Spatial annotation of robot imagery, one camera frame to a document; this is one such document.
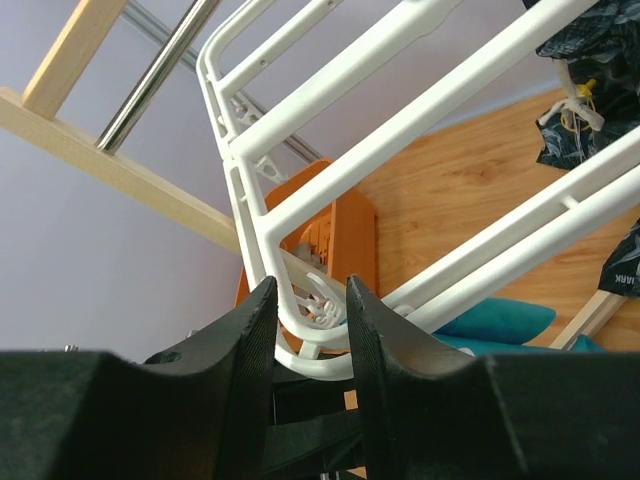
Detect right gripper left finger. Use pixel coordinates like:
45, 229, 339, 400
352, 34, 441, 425
1, 277, 277, 479

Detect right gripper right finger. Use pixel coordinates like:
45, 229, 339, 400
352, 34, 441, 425
346, 277, 639, 479

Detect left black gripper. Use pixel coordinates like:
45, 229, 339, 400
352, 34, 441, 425
261, 369, 365, 479

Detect teal cloth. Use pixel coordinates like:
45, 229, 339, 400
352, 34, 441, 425
429, 296, 609, 359

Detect white clip hanger frame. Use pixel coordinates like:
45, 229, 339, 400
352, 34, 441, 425
196, 1, 639, 381

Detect orange laundry basket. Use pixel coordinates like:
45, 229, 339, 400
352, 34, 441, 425
235, 159, 378, 354

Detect wooden drying rack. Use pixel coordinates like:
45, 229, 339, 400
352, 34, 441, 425
1, 1, 239, 252

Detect metal rack rod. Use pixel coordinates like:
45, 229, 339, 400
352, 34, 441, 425
95, 1, 220, 155

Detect dark patterned shorts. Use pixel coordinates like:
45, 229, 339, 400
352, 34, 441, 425
522, 0, 640, 299

